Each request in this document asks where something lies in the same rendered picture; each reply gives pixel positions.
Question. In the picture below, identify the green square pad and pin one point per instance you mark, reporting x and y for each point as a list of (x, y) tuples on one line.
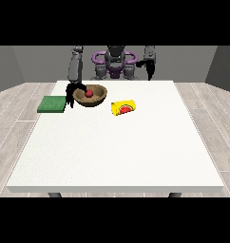
[(52, 104)]

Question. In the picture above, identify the small red ball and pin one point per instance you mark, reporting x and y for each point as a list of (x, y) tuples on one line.
[(89, 93)]

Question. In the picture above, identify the yellow cup with melon print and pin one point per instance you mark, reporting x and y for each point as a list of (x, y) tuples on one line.
[(123, 107)]

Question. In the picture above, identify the dark table leg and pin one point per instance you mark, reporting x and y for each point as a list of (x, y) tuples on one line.
[(175, 195), (54, 195)]

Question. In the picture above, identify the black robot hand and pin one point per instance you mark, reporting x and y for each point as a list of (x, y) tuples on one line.
[(70, 93), (148, 67)]

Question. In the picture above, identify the grey robot trunk purple rings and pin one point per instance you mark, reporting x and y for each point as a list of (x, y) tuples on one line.
[(115, 65)]

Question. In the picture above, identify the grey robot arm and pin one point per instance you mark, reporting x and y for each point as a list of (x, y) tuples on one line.
[(149, 53), (75, 68)]

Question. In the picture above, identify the brown wooden bowl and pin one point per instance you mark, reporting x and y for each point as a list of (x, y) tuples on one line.
[(94, 98)]

